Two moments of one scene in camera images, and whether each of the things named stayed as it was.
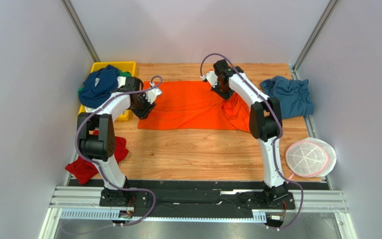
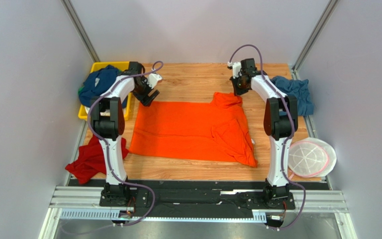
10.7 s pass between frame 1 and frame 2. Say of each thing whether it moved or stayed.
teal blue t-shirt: stayed
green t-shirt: stayed
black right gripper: moved
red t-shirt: stayed
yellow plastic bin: stayed
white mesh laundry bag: stayed
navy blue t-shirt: stayed
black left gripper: moved
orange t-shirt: moved
